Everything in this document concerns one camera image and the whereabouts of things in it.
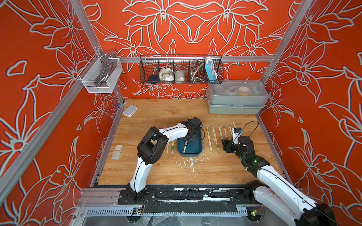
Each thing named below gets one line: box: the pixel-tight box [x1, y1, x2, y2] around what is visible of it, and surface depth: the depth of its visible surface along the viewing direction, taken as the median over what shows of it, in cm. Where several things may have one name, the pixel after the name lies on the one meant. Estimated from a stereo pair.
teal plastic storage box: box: [177, 128, 204, 158], surface depth 91 cm
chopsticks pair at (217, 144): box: [212, 125, 220, 153], surface depth 97 cm
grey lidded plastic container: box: [206, 80, 270, 115], surface depth 103 cm
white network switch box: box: [123, 104, 138, 118], surface depth 112 cm
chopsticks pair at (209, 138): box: [205, 125, 213, 154], surface depth 97 cm
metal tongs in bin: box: [94, 48, 117, 89], surface depth 87 cm
